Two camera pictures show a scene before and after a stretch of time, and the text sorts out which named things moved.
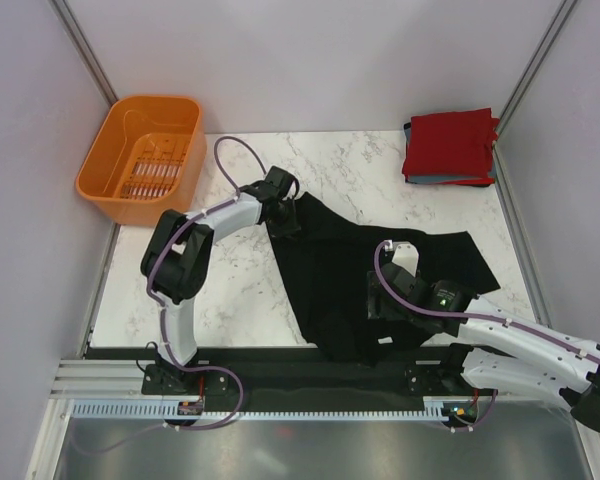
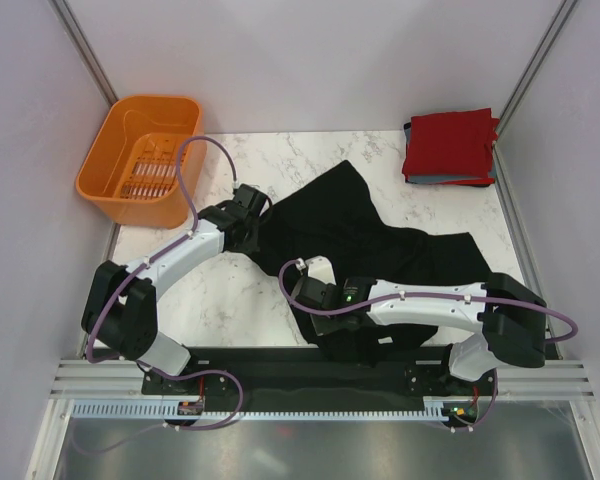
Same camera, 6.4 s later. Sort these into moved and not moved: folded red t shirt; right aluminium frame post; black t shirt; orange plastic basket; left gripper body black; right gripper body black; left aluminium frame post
Moved: left gripper body black; right gripper body black; black t shirt
Not moved: right aluminium frame post; orange plastic basket; folded red t shirt; left aluminium frame post
